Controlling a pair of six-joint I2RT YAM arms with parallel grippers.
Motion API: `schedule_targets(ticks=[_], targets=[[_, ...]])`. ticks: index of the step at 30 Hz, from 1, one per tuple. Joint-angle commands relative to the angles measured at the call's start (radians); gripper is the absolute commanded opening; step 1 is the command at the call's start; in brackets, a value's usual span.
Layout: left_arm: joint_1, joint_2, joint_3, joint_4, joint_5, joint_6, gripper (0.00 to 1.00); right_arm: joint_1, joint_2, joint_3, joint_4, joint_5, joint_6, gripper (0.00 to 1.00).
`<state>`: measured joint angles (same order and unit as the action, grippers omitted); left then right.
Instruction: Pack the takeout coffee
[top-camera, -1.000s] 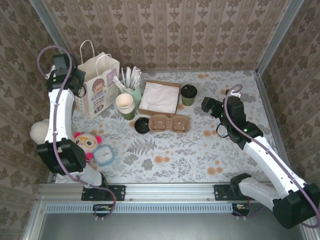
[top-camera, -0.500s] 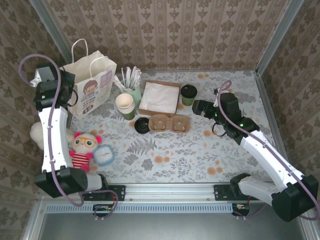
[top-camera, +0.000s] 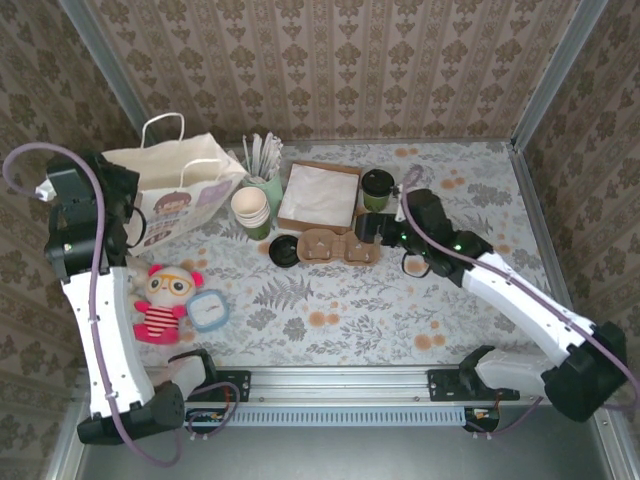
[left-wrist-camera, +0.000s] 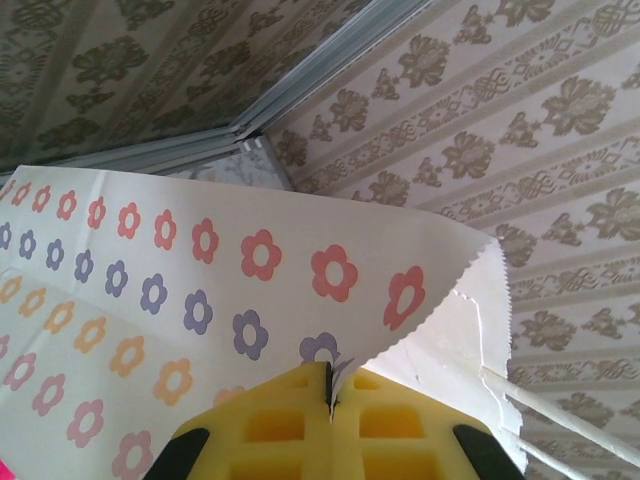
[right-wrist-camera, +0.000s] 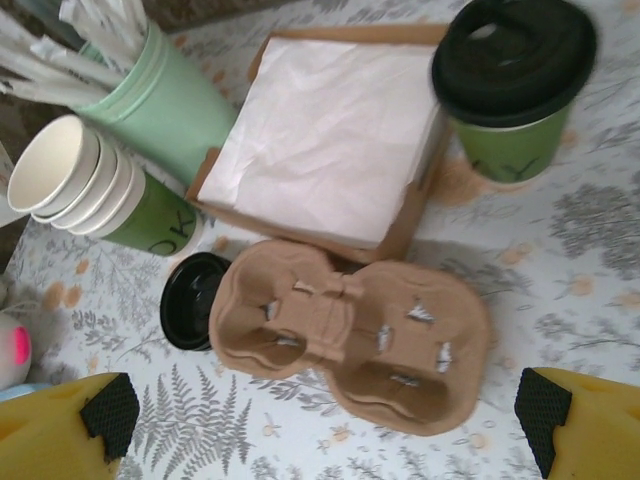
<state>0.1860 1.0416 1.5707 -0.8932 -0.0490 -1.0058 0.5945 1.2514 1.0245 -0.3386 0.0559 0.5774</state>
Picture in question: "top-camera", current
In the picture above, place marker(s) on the black plastic cup lid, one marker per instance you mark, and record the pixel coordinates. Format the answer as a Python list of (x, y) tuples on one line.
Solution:
[(378, 181), (282, 250)]

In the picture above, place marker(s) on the brown pulp cup carrier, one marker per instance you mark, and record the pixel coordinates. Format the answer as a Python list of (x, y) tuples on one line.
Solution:
[(325, 247)]

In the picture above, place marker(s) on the white printed paper bag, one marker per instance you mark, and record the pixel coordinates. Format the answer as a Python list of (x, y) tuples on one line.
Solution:
[(170, 165)]

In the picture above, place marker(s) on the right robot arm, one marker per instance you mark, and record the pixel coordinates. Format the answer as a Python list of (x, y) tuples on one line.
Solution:
[(525, 317)]

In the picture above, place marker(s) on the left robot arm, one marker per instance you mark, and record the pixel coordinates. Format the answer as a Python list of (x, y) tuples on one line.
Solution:
[(110, 340)]

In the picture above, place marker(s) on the brown cardboard napkin box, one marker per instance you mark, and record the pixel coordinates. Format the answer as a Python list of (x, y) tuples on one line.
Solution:
[(320, 229)]

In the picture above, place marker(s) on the pink striped plush doll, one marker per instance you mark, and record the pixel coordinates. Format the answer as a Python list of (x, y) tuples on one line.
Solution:
[(160, 317)]

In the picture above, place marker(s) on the blue white alarm clock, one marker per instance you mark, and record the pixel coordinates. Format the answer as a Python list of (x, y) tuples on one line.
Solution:
[(207, 310)]

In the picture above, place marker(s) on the green straw holder cup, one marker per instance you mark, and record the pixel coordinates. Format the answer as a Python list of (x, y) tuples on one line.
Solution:
[(272, 192)]

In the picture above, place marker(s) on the floral tablecloth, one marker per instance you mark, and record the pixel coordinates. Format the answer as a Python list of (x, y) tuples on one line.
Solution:
[(300, 345)]

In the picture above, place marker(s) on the thin white stir stick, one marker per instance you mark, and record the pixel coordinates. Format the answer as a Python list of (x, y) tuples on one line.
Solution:
[(245, 150)]

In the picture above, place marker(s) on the grey metal sheet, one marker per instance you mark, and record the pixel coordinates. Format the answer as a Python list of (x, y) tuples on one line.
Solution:
[(340, 455)]

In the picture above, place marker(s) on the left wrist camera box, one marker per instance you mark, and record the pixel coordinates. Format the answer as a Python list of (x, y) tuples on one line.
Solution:
[(46, 191)]

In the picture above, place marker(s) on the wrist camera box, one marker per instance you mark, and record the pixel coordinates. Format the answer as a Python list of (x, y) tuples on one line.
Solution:
[(46, 191), (399, 192)]

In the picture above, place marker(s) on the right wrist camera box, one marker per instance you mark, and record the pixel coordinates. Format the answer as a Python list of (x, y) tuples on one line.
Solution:
[(399, 192)]

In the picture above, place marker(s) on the aluminium table rear rail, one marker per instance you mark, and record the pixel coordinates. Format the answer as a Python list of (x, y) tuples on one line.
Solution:
[(450, 142)]

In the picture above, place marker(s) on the aluminium table side rail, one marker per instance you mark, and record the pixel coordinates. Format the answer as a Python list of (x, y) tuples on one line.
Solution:
[(534, 200)]

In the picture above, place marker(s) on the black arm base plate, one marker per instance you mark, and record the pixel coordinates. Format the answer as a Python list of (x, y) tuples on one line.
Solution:
[(235, 385), (445, 385)]

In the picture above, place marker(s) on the aluminium frame post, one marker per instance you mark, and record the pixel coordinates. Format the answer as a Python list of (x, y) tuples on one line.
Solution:
[(560, 70), (112, 70)]

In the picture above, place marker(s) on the aluminium mounting rail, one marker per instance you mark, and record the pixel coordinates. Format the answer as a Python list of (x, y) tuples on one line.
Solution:
[(340, 385)]

